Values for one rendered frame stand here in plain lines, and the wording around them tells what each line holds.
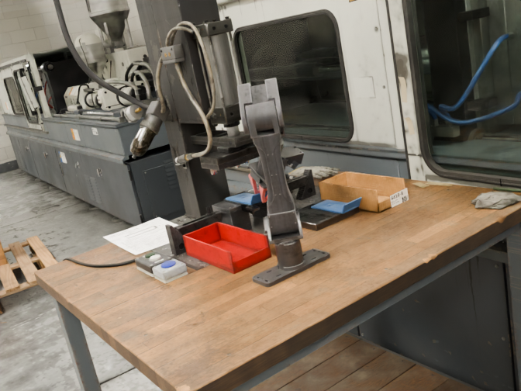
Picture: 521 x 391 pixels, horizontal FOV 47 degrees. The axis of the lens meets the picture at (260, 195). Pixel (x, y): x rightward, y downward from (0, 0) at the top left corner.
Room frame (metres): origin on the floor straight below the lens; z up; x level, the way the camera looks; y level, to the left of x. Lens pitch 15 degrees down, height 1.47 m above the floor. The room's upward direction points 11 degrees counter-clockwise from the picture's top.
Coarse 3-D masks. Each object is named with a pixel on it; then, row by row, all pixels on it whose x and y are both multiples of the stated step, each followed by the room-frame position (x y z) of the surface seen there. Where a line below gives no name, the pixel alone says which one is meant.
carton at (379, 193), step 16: (336, 176) 1.87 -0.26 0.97; (352, 176) 1.87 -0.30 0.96; (368, 176) 1.80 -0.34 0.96; (384, 176) 1.75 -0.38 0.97; (320, 192) 1.83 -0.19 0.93; (336, 192) 1.77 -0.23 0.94; (352, 192) 1.71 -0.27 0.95; (368, 192) 1.65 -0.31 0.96; (384, 192) 1.76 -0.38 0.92; (400, 192) 1.68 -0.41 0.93; (368, 208) 1.66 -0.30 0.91; (384, 208) 1.64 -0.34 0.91
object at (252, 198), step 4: (244, 192) 1.82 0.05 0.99; (232, 196) 1.79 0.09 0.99; (236, 196) 1.78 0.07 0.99; (240, 196) 1.77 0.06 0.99; (248, 196) 1.75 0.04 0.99; (252, 196) 1.65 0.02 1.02; (256, 196) 1.66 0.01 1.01; (240, 200) 1.72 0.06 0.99; (244, 200) 1.71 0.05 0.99; (248, 200) 1.70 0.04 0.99; (252, 200) 1.66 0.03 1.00; (256, 200) 1.67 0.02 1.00; (260, 200) 1.68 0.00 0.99; (252, 204) 1.67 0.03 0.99
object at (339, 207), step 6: (360, 198) 1.65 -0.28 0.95; (318, 204) 1.75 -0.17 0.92; (324, 204) 1.74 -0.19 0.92; (336, 204) 1.71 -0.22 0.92; (342, 204) 1.70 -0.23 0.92; (348, 204) 1.62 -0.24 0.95; (354, 204) 1.65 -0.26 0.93; (330, 210) 1.67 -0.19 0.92; (336, 210) 1.65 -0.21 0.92; (342, 210) 1.64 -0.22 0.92; (348, 210) 1.64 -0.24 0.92
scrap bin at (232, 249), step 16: (224, 224) 1.63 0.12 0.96; (192, 240) 1.55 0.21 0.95; (208, 240) 1.64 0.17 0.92; (224, 240) 1.64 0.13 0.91; (240, 240) 1.57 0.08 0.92; (256, 240) 1.50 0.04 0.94; (192, 256) 1.57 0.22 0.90; (208, 256) 1.49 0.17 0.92; (224, 256) 1.42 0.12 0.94; (240, 256) 1.49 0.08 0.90; (256, 256) 1.43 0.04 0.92
